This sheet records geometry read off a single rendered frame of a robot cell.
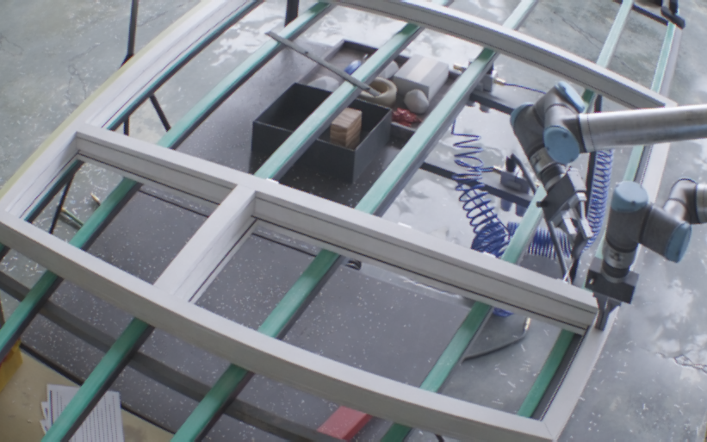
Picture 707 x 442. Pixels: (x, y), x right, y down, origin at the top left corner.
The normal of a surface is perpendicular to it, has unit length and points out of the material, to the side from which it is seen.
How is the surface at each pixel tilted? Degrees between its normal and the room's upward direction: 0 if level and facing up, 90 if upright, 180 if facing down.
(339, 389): 90
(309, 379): 90
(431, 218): 0
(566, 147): 92
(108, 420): 0
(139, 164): 90
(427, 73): 0
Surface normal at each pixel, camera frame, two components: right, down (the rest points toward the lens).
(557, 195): -0.80, 0.04
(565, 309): -0.43, 0.54
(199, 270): 0.90, 0.31
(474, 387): 0.06, -0.78
